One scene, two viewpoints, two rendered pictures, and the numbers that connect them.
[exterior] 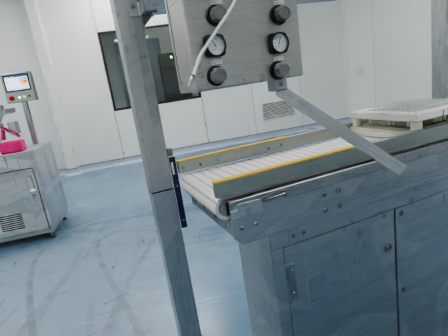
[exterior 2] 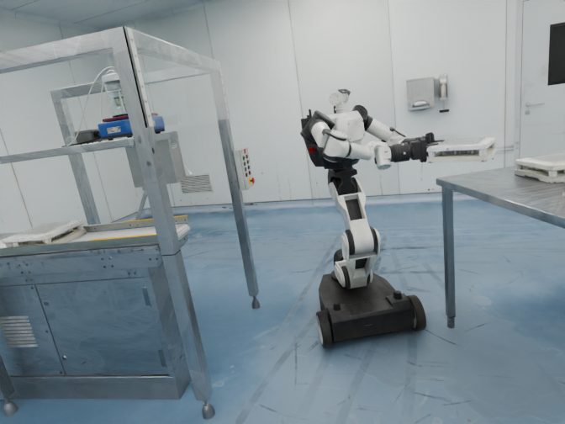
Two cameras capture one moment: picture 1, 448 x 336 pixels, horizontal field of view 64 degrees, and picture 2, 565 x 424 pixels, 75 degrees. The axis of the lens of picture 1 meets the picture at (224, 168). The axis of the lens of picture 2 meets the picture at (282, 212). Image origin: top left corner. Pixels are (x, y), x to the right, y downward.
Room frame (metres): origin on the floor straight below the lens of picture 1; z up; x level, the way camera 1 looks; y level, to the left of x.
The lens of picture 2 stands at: (1.90, 1.34, 1.29)
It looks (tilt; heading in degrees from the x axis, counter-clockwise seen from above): 15 degrees down; 212
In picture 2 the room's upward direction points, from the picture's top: 8 degrees counter-clockwise
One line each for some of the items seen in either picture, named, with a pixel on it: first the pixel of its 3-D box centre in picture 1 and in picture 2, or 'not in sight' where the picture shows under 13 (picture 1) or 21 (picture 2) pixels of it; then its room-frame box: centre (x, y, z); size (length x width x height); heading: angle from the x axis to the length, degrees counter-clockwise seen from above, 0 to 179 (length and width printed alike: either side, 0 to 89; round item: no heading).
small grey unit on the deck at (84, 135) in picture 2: not in sight; (90, 136); (0.87, -0.27, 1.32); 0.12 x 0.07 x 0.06; 111
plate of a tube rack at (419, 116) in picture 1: (411, 109); (44, 230); (1.04, -0.57, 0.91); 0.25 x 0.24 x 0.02; 20
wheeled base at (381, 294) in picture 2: not in sight; (356, 287); (-0.08, 0.56, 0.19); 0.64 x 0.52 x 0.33; 36
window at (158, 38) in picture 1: (151, 66); not in sight; (5.79, 0.87, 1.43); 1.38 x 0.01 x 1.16; 100
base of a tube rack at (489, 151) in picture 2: not in sight; (462, 154); (-0.01, 1.18, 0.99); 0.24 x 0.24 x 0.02; 81
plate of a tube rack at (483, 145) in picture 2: not in sight; (462, 144); (-0.01, 1.18, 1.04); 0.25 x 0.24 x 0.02; 171
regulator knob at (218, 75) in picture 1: (217, 72); not in sight; (0.63, -0.01, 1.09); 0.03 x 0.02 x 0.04; 111
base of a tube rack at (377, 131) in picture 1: (412, 125); (47, 240); (1.04, -0.57, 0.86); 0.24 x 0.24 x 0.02; 20
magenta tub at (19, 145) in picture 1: (13, 147); not in sight; (2.86, 1.63, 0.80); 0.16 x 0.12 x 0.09; 100
